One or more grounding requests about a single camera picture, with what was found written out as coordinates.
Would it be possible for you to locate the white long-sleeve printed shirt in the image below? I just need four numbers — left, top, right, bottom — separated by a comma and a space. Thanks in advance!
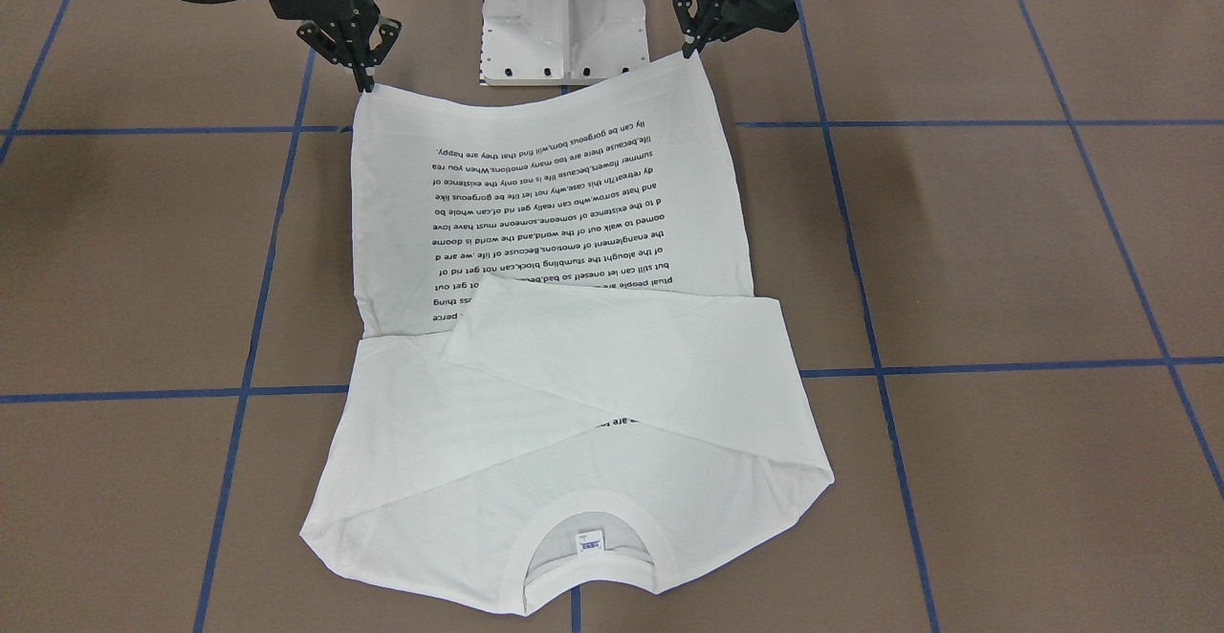
300, 55, 834, 616

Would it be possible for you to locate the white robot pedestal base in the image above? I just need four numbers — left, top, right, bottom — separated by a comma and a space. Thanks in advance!
480, 0, 647, 87

